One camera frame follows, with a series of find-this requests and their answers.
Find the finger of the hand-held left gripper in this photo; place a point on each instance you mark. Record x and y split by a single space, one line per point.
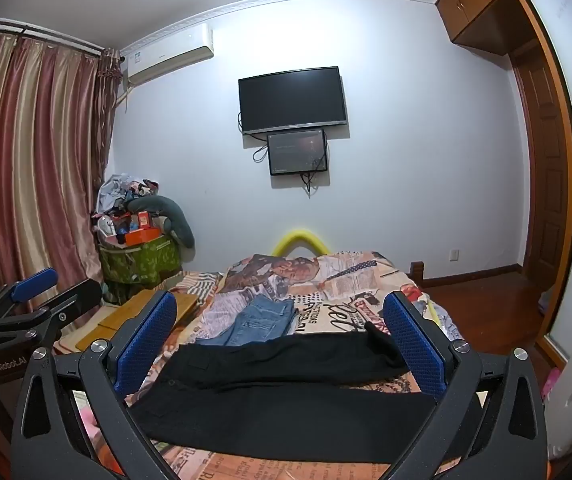
70 305
35 285

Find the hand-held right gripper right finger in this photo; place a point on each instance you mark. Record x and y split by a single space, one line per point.
413 345

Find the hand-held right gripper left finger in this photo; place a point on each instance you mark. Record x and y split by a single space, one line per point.
145 340

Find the black pants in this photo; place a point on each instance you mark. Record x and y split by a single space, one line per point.
276 395

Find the green storage bag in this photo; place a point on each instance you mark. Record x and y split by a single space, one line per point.
140 262

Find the orange box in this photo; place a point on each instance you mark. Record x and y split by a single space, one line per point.
143 236

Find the printed blanket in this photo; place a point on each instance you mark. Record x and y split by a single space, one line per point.
336 280

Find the blue jeans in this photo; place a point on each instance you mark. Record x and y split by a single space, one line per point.
261 320

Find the grey long pillow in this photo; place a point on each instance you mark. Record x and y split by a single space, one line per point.
180 225

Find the pile of clothes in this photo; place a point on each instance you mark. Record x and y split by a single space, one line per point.
115 192

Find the striped pink curtain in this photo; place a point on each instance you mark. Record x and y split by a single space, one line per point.
30 160

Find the yellow foam tube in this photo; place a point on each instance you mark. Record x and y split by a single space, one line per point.
301 236

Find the wooden door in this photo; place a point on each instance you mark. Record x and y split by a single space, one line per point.
541 160

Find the small black monitor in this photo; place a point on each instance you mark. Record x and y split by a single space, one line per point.
296 152

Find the curtain rod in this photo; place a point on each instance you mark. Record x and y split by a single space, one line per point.
35 36

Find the white air conditioner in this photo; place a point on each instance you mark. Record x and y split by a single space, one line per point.
165 55

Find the wooden overhead cabinet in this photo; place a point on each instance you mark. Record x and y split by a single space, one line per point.
471 5

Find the white wall socket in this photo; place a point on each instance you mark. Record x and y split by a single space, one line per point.
455 254

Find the black wall television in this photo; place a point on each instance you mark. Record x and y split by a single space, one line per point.
291 100

